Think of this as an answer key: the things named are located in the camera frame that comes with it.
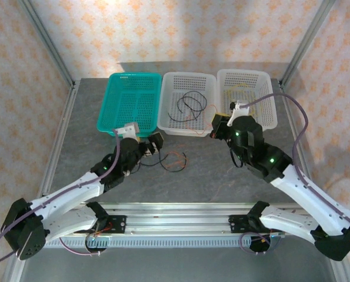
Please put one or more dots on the aluminium frame post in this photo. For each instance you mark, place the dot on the aluminium frame post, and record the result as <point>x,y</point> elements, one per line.
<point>307,41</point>
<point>45,41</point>

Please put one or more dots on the aluminium table side rail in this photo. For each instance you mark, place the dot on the aluminium table side rail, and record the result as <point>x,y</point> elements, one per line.
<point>289,117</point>
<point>58,141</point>

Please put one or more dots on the aluminium cross rail frame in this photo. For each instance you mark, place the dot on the aluminium cross rail frame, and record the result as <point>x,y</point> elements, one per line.
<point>177,220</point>

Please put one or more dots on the white perforated plastic basket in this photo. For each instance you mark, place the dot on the white perforated plastic basket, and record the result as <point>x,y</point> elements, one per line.
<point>245,77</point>
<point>186,83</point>

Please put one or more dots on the aluminium frame leg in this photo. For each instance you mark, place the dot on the aluminium frame leg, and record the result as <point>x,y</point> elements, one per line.
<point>11,271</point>
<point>343,271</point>

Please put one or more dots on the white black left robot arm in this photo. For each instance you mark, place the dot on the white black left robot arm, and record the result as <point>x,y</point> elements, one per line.
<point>69,191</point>

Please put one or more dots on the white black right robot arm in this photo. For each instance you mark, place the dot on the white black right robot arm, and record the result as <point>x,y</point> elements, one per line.
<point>304,194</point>

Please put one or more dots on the teal perforated plastic basket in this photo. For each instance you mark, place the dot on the teal perforated plastic basket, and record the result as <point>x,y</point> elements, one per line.
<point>113,88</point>

